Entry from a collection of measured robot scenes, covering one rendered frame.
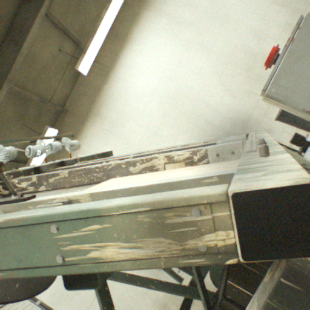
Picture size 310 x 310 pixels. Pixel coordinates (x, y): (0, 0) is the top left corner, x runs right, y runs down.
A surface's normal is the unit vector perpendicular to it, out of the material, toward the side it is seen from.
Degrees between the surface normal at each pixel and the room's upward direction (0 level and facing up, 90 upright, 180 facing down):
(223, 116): 90
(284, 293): 90
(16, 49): 90
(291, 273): 90
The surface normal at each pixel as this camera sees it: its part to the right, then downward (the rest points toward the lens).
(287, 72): -0.27, 0.10
